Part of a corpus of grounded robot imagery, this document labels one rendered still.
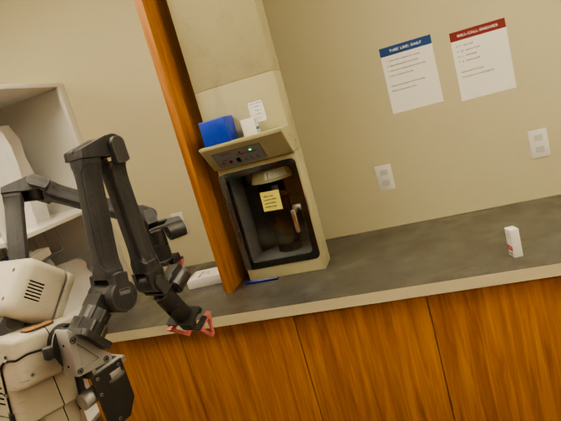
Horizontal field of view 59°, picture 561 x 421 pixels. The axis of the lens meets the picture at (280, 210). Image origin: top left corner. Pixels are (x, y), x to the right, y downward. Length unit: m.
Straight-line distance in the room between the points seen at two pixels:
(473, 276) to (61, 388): 1.19
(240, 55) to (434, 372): 1.28
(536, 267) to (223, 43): 1.28
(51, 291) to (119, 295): 0.18
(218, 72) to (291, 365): 1.09
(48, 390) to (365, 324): 0.96
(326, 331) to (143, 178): 1.30
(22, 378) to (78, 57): 1.75
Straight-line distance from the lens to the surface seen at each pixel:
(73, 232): 2.91
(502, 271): 1.63
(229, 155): 1.85
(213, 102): 1.93
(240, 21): 1.90
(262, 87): 1.87
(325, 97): 2.25
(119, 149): 1.34
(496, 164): 2.29
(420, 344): 1.75
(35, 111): 2.88
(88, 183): 1.31
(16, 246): 1.74
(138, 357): 2.08
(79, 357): 1.28
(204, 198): 1.92
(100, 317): 1.29
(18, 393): 1.40
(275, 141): 1.78
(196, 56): 1.95
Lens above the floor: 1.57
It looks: 11 degrees down
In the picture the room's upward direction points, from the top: 16 degrees counter-clockwise
